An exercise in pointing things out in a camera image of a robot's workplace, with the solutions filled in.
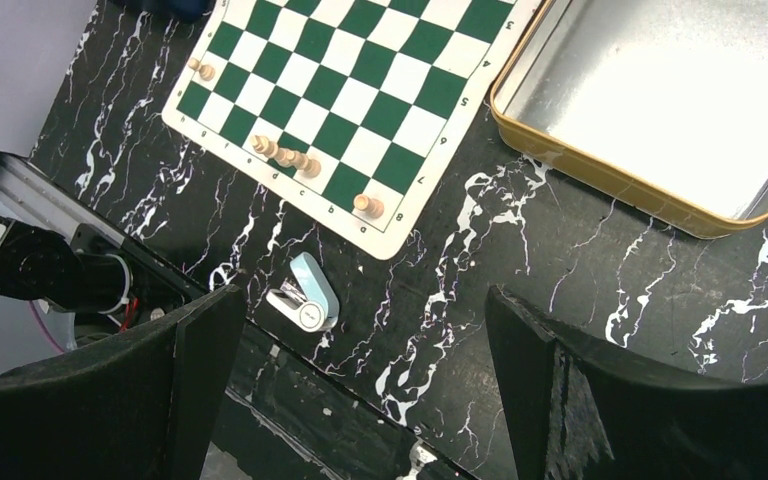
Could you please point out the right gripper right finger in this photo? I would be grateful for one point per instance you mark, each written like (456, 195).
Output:
(579, 407)

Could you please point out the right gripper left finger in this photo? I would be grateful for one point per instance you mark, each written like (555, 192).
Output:
(141, 404)

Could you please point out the light wooden pawn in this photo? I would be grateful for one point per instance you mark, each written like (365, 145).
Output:
(205, 71)

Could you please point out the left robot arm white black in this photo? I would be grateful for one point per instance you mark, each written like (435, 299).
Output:
(39, 264)

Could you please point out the green white chess board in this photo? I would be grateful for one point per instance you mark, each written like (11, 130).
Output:
(381, 93)

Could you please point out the light blue white stapler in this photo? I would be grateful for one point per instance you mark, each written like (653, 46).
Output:
(307, 300)

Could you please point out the light wooden corner piece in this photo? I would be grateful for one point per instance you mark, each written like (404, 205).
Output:
(369, 206)

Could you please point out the light wooden king piece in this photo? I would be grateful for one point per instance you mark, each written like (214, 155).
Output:
(270, 149)

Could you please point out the light wooden bishop piece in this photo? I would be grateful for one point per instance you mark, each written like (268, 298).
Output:
(309, 166)

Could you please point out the gold rimmed metal tin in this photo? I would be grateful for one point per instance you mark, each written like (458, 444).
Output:
(662, 105)

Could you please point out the dark blue tray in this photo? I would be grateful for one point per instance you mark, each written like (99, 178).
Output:
(186, 11)

